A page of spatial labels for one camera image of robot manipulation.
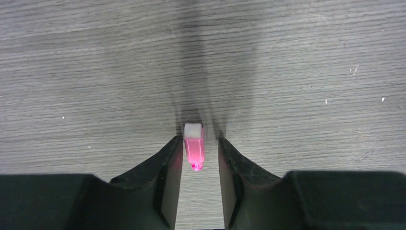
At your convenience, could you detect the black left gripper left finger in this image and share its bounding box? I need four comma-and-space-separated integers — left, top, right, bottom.
0, 136, 183, 230

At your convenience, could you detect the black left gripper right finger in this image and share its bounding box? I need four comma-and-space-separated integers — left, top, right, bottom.
218, 138, 406, 230

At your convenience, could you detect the pink pen cap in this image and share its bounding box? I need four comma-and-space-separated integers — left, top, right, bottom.
183, 123, 205, 171

